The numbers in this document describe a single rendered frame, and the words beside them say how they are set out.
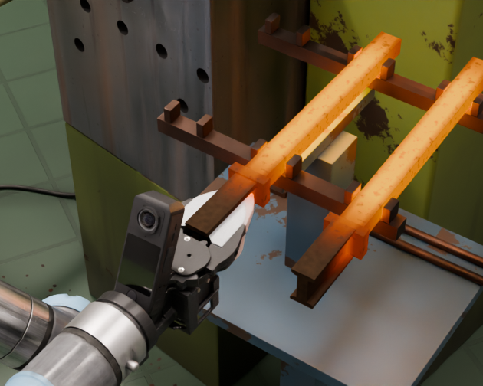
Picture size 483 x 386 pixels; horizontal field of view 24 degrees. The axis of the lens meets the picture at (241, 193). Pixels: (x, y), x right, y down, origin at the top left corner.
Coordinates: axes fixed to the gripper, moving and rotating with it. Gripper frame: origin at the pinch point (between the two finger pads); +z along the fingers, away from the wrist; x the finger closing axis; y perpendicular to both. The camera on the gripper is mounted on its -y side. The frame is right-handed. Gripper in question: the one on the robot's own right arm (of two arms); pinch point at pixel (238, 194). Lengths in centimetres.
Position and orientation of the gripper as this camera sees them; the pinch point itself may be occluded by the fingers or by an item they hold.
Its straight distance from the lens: 118.2
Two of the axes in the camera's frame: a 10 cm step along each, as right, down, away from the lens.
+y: 0.0, 7.2, 6.9
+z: 5.7, -5.7, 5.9
